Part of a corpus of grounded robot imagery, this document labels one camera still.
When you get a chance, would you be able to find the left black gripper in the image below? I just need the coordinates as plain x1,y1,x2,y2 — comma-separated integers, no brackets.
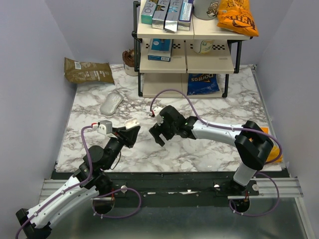
104,124,141,170

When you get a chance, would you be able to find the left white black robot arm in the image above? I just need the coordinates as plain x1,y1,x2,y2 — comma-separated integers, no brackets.
16,120,141,239

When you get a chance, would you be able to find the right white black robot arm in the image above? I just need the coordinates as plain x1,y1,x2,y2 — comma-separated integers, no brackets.
149,106,274,195

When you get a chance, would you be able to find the blue Doritos bag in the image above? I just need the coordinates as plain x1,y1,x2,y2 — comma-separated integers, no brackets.
187,74,220,95

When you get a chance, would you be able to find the chocolate cupcake in wrapper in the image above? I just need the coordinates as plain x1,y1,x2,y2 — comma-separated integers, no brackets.
122,49,138,76

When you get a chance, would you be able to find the brown snack bag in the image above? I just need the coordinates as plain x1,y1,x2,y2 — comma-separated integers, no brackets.
64,57,114,84

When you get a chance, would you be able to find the blue box middle shelf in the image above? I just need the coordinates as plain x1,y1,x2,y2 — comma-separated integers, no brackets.
148,38,173,62

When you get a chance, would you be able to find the beige black shelf rack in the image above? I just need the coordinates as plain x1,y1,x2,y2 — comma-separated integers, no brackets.
132,0,249,98

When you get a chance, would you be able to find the white yellow mug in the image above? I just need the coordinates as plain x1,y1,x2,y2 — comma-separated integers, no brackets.
193,39,214,54

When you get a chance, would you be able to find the blue white toothpaste box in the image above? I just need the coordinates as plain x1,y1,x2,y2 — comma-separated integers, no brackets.
177,0,193,31

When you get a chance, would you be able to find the silver toothpaste box left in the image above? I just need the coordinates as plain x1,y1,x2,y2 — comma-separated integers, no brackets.
152,0,170,30

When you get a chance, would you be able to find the silver toothpaste box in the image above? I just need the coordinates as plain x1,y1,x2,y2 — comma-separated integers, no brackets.
152,0,170,30
164,0,183,32

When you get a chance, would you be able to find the teal toothpaste box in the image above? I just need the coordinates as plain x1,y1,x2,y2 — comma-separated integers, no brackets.
141,0,158,25

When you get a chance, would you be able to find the silver toothpaste box middle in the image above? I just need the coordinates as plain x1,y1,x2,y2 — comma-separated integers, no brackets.
164,0,183,32

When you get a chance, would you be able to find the orange snack bag on table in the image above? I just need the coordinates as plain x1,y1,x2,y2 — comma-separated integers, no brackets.
259,126,284,164

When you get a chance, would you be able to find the grey printed mug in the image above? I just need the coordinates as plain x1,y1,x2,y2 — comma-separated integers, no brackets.
193,0,220,20

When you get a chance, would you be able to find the orange chips bag on shelf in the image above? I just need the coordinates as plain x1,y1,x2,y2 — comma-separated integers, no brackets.
217,0,259,37

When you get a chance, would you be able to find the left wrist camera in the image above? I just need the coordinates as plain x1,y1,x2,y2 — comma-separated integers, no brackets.
91,120,113,136

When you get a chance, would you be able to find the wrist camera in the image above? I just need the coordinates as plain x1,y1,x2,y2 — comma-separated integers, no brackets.
149,107,162,118
91,120,113,136

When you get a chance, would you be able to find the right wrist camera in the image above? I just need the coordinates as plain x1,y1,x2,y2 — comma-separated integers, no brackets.
149,107,162,118

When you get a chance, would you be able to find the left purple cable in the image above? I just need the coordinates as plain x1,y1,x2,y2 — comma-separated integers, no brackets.
14,121,142,239

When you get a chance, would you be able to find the purple cable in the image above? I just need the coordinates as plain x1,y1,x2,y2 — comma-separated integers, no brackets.
149,89,284,217
14,121,142,239

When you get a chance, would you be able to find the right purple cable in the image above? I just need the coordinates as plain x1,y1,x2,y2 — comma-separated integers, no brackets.
149,89,284,217

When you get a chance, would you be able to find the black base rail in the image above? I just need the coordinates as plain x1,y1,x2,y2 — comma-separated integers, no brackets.
59,172,259,208

